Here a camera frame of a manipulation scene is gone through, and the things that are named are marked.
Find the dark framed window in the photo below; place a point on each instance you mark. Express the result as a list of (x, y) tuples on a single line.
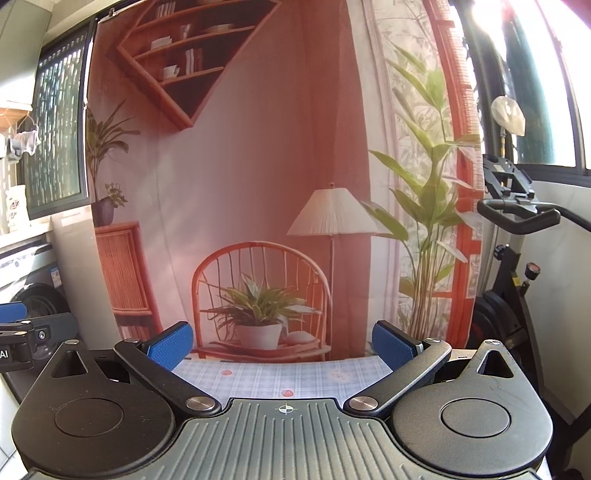
[(531, 69)]

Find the black exercise bike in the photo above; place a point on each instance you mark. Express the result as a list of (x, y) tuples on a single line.
[(508, 281)]

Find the white plastic bag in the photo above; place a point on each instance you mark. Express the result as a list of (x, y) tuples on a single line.
[(508, 115)]

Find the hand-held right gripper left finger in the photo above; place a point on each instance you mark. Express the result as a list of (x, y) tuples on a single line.
[(171, 347)]

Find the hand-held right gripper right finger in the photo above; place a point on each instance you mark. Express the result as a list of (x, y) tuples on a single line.
[(395, 346)]

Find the printed backdrop cloth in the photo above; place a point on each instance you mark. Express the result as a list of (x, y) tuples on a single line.
[(258, 161)]

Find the hanging laundry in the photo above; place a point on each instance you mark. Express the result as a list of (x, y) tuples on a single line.
[(21, 144)]

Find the plaid printed tablecloth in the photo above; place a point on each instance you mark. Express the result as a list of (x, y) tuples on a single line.
[(277, 376)]

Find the window with metal grille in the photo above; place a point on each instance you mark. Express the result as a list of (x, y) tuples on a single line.
[(55, 124)]

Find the white detergent bag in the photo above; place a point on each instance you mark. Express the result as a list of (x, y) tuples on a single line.
[(17, 210)]

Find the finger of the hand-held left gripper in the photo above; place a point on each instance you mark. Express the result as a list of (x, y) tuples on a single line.
[(11, 311), (16, 348)]

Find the grey washing machine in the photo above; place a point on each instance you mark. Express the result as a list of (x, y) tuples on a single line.
[(41, 286)]

